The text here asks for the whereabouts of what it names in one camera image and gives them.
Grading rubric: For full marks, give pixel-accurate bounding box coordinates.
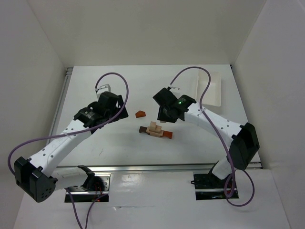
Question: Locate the tan rectangular block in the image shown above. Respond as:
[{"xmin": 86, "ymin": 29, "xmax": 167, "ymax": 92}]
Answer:
[{"xmin": 153, "ymin": 125, "xmax": 162, "ymax": 134}]

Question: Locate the reddish brown wedge block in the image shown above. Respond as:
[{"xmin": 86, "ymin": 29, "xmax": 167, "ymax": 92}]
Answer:
[{"xmin": 135, "ymin": 110, "xmax": 146, "ymax": 118}]

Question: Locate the orange arch block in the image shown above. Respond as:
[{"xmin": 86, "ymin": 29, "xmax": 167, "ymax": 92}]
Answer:
[{"xmin": 162, "ymin": 130, "xmax": 173, "ymax": 139}]

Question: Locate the long light wood block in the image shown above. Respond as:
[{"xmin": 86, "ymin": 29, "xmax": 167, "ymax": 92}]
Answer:
[{"xmin": 147, "ymin": 127, "xmax": 154, "ymax": 133}]

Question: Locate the striped light wood block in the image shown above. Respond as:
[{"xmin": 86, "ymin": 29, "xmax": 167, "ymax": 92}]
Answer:
[{"xmin": 149, "ymin": 131, "xmax": 163, "ymax": 137}]

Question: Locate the dark brown notched block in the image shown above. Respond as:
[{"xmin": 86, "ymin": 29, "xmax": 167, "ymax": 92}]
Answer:
[{"xmin": 139, "ymin": 126, "xmax": 147, "ymax": 134}]

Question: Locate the white plastic bin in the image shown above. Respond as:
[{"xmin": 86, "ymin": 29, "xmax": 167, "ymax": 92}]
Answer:
[{"xmin": 195, "ymin": 70, "xmax": 221, "ymax": 107}]

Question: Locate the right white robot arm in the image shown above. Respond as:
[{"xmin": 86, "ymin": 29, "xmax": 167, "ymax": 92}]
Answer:
[{"xmin": 153, "ymin": 88, "xmax": 260, "ymax": 180}]

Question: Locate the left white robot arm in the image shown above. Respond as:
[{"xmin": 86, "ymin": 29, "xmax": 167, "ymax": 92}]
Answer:
[{"xmin": 14, "ymin": 92, "xmax": 128, "ymax": 203}]

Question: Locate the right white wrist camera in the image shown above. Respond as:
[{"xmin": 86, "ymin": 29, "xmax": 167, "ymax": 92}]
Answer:
[{"xmin": 168, "ymin": 87, "xmax": 181, "ymax": 93}]

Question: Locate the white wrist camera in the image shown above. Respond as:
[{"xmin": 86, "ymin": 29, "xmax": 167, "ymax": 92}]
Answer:
[
  {"xmin": 95, "ymin": 84, "xmax": 111, "ymax": 98},
  {"xmin": 168, "ymin": 87, "xmax": 181, "ymax": 93}
]

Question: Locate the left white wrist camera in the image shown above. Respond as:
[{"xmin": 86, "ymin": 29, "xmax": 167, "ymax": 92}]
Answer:
[{"xmin": 95, "ymin": 84, "xmax": 111, "ymax": 98}]

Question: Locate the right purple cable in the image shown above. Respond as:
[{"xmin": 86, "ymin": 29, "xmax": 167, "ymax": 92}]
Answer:
[{"xmin": 168, "ymin": 66, "xmax": 254, "ymax": 206}]

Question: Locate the purple cable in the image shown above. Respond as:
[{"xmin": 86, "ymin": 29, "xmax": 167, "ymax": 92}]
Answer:
[
  {"xmin": 7, "ymin": 73, "xmax": 130, "ymax": 229},
  {"xmin": 168, "ymin": 66, "xmax": 254, "ymax": 206}
]

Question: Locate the aluminium left rail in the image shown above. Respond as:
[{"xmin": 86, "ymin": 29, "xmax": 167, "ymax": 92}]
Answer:
[{"xmin": 49, "ymin": 67, "xmax": 73, "ymax": 136}]

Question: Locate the aluminium rail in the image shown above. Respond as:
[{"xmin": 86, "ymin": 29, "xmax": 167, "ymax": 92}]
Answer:
[
  {"xmin": 49, "ymin": 67, "xmax": 73, "ymax": 136},
  {"xmin": 53, "ymin": 162, "xmax": 263, "ymax": 173}
]

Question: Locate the aluminium front rail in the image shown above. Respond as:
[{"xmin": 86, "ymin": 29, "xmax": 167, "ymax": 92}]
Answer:
[{"xmin": 53, "ymin": 162, "xmax": 263, "ymax": 173}]

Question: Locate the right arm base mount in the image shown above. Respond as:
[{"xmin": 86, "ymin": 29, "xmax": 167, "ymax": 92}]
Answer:
[{"xmin": 190, "ymin": 174, "xmax": 226, "ymax": 200}]

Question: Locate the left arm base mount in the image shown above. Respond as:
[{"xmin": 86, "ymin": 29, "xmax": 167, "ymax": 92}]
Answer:
[{"xmin": 69, "ymin": 173, "xmax": 111, "ymax": 203}]

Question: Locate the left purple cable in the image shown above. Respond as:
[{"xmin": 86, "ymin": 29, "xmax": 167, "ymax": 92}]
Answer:
[{"xmin": 7, "ymin": 73, "xmax": 130, "ymax": 229}]

